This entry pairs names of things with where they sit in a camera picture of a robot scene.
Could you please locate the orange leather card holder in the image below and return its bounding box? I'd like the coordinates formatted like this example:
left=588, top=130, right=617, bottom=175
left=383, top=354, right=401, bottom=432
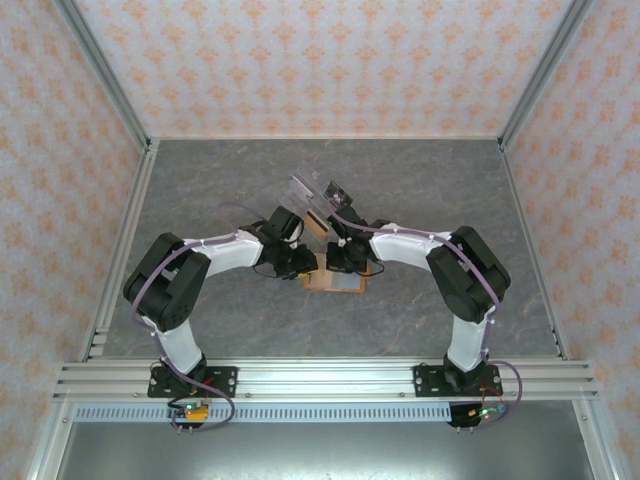
left=303, top=252, right=367, bottom=295

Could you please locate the clear acrylic card stand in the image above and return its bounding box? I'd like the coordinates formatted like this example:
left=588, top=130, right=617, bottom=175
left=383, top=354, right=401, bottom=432
left=287, top=162, right=353, bottom=240

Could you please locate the gold card with magnetic stripe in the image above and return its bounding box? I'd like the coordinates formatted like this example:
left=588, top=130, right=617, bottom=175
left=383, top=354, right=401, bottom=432
left=304, top=210, right=330, bottom=237

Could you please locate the black printed card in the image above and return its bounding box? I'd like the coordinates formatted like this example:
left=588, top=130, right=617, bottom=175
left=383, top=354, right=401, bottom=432
left=324, top=181, right=352, bottom=207

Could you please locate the grey metal panel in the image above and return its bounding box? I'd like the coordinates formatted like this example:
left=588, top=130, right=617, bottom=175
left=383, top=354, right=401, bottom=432
left=54, top=422, right=589, bottom=480

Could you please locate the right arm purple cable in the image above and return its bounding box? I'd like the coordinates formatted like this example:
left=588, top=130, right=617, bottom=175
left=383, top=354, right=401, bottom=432
left=327, top=212, right=526, bottom=434

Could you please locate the aluminium mounting rail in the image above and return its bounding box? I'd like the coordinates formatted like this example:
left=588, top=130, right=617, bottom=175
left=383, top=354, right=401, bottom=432
left=52, top=357, right=601, bottom=402

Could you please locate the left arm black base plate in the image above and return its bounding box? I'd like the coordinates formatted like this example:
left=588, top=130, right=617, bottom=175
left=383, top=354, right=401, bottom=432
left=147, top=365, right=239, bottom=399

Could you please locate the grey slotted cable duct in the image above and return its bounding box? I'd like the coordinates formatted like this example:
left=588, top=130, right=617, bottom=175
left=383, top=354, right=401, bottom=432
left=73, top=403, right=454, bottom=424

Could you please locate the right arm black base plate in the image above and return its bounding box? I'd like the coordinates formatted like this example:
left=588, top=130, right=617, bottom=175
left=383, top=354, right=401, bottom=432
left=413, top=363, right=501, bottom=399

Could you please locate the aluminium side rail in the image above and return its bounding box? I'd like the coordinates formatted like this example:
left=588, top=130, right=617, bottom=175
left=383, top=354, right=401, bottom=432
left=79, top=139, right=161, bottom=362
left=499, top=142, right=572, bottom=362

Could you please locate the aluminium corner post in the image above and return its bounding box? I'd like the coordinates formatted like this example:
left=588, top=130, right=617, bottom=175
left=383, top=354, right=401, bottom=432
left=52, top=0, right=154, bottom=151
left=498, top=0, right=596, bottom=151

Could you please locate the aluminium frame leg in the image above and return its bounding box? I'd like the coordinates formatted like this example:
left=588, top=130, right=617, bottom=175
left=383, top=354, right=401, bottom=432
left=572, top=399, right=619, bottom=480
left=27, top=399, right=76, bottom=480

